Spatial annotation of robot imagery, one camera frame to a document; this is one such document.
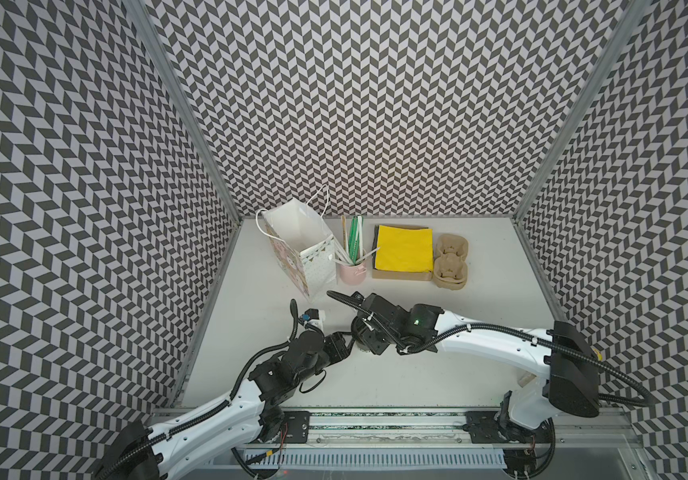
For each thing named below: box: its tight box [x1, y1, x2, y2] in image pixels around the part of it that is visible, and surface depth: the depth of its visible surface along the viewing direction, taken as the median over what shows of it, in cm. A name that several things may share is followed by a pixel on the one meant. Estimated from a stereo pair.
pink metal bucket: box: [339, 263, 367, 285], surface depth 96 cm
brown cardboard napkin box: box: [372, 224, 434, 281], surface depth 103 cm
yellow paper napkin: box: [375, 225, 434, 273], surface depth 106 cm
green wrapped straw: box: [350, 215, 359, 265], surface depth 96 cm
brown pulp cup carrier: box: [434, 233, 469, 291], surface depth 100 cm
